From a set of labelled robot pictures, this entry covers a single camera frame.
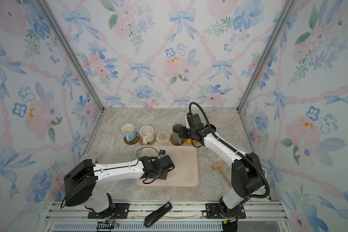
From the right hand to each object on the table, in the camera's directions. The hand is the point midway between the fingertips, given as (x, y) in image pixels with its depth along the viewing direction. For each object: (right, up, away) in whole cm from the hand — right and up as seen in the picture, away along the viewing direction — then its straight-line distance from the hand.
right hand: (182, 130), depth 88 cm
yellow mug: (+5, -7, +6) cm, 11 cm away
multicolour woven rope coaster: (-13, -5, +15) cm, 21 cm away
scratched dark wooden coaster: (-33, -8, +11) cm, 36 cm away
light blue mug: (-34, -1, +4) cm, 34 cm away
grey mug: (-4, 0, +5) cm, 6 cm away
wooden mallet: (+23, -21, +1) cm, 32 cm away
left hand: (-10, -23, -6) cm, 26 cm away
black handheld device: (-16, -40, -21) cm, 48 cm away
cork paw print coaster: (-24, -7, +4) cm, 25 cm away
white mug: (-24, -3, +12) cm, 27 cm away
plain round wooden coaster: (-5, -8, +11) cm, 15 cm away
